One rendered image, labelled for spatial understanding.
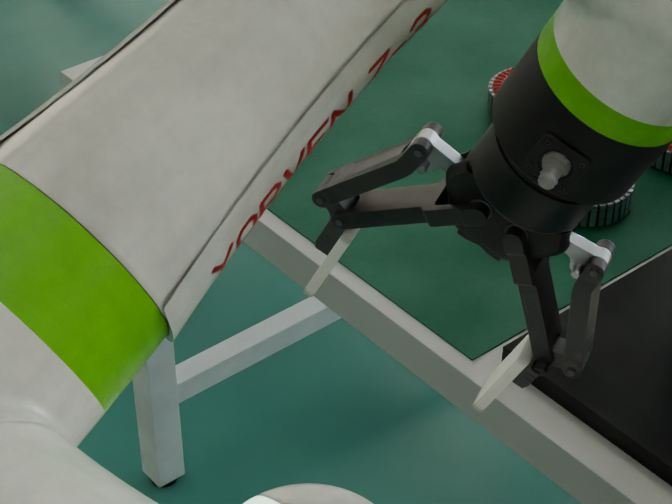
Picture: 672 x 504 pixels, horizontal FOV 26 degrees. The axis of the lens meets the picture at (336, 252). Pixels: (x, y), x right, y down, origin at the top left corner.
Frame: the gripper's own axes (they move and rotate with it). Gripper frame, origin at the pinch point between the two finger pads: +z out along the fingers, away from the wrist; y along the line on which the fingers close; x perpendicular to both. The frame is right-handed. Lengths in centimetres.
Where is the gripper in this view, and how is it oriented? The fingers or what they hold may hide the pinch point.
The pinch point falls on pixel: (406, 330)
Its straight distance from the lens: 97.2
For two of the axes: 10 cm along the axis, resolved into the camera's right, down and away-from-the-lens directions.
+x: 4.1, -6.1, 6.8
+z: -3.9, 5.6, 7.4
